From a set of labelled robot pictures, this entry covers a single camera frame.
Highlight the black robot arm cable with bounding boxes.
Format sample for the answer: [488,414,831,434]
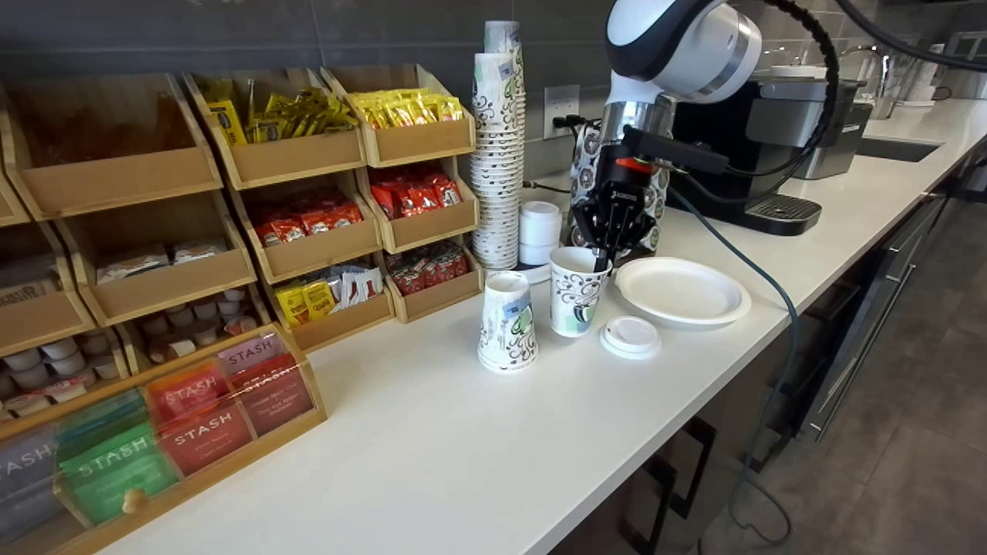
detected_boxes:
[765,0,844,183]

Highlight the white paper plate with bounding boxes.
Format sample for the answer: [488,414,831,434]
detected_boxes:
[614,255,752,329]

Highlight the grey metal cabinet front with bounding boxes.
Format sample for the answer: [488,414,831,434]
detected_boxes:
[799,195,952,443]

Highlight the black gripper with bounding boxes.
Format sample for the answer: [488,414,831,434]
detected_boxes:
[570,141,659,272]

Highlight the creamer cup pile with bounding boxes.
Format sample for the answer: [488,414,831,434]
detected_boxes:
[0,335,121,420]
[134,291,260,364]

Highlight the red packet pile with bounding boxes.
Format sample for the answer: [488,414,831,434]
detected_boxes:
[369,169,463,220]
[392,244,473,296]
[256,198,365,246]

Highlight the grey cable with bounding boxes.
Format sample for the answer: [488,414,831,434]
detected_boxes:
[663,183,801,465]

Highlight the wooden tea box tray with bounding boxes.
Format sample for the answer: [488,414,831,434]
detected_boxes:
[0,324,330,555]

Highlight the yellow green packet pile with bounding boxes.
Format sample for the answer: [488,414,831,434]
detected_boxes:
[209,87,362,144]

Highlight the bright yellow packet pile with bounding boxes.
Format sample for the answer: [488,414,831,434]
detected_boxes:
[352,90,467,130]

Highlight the patterned paper cup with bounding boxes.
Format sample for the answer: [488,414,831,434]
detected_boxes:
[546,244,609,342]
[474,272,538,377]

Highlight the white plastic cup lid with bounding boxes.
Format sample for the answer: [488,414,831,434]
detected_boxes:
[597,315,663,364]

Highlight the black white patterned container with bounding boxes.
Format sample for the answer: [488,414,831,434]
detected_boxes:
[566,121,606,209]

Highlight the red Stash tea box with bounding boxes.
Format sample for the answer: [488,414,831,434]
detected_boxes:
[149,364,233,425]
[157,402,256,475]
[233,366,318,434]
[216,332,299,387]

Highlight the green Stash tea box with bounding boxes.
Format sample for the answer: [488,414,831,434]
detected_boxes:
[56,429,182,528]
[56,396,153,457]

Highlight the grey Stash tea box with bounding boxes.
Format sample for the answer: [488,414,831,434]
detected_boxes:
[0,429,69,544]

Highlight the black metal stool frame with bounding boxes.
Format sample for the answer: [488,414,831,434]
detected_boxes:
[614,414,719,555]

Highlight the white wall outlet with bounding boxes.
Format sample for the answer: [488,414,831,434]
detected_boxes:
[538,84,586,135]

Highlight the white lid stack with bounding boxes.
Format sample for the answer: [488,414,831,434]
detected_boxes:
[515,198,566,287]

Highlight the yellow tea packet pile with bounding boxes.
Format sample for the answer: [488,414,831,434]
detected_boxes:
[273,278,340,327]

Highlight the tall paper cup stack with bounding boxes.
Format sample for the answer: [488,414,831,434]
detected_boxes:
[468,17,529,275]

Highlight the white blue packet pile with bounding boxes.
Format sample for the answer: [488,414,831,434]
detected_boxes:
[332,262,386,308]

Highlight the wooden tiered bin organizer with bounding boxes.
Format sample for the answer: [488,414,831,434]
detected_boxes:
[0,172,131,425]
[182,69,399,352]
[0,72,273,377]
[321,62,488,324]

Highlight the black steel coffee machine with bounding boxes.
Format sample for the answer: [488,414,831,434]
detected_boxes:
[666,73,860,239]

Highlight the counter sink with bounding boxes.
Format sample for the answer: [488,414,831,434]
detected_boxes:
[856,135,944,167]

